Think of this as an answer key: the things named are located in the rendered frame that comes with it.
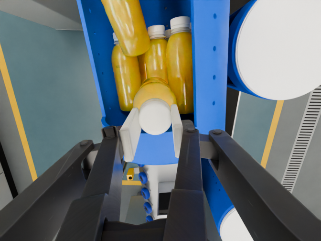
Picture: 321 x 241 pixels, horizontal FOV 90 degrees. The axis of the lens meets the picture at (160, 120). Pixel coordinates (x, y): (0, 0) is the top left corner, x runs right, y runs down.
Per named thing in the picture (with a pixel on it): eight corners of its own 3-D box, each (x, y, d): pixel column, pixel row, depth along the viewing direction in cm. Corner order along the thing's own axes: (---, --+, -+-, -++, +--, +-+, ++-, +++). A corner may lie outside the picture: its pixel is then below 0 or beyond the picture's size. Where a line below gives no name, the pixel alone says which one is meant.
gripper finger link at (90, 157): (119, 167, 12) (79, 170, 12) (130, 137, 17) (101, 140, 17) (115, 149, 11) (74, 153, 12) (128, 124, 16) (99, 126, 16)
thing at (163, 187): (158, 187, 67) (157, 221, 52) (157, 179, 66) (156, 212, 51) (182, 185, 67) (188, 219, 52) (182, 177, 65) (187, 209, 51)
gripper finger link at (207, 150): (185, 144, 11) (228, 141, 11) (179, 119, 16) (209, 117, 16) (186, 162, 12) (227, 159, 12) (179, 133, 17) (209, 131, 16)
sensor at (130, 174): (129, 173, 69) (127, 181, 64) (128, 167, 68) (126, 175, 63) (147, 172, 68) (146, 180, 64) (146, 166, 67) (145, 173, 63)
